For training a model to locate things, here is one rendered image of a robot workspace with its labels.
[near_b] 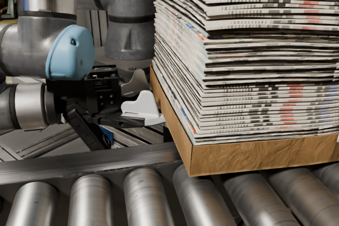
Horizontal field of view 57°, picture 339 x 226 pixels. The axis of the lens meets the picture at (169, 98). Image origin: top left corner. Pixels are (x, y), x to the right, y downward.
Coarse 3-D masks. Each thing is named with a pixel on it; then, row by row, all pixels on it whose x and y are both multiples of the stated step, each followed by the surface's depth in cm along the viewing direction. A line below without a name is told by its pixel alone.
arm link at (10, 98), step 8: (0, 88) 47; (8, 88) 48; (0, 96) 47; (8, 96) 47; (0, 104) 47; (8, 104) 47; (0, 112) 47; (8, 112) 47; (0, 120) 47; (8, 120) 48; (16, 120) 48; (0, 128) 48; (8, 128) 49; (16, 128) 49
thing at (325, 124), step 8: (336, 64) 34; (336, 72) 34; (336, 80) 35; (328, 88) 36; (336, 88) 36; (328, 96) 36; (336, 96) 36; (328, 104) 37; (336, 104) 37; (328, 112) 37; (336, 112) 38; (320, 120) 37; (328, 120) 37; (336, 120) 38; (320, 128) 38; (328, 128) 38; (336, 128) 38
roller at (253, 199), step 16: (224, 176) 41; (240, 176) 39; (256, 176) 38; (240, 192) 37; (256, 192) 36; (272, 192) 36; (240, 208) 36; (256, 208) 34; (272, 208) 33; (256, 224) 33; (272, 224) 32; (288, 224) 31
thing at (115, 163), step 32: (32, 160) 41; (64, 160) 41; (96, 160) 41; (128, 160) 41; (160, 160) 41; (0, 192) 37; (64, 192) 39; (224, 192) 45; (0, 224) 39; (64, 224) 41
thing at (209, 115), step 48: (192, 0) 31; (240, 0) 28; (288, 0) 29; (336, 0) 30; (192, 48) 34; (240, 48) 31; (288, 48) 32; (336, 48) 33; (192, 96) 36; (240, 96) 34; (288, 96) 35; (192, 144) 35
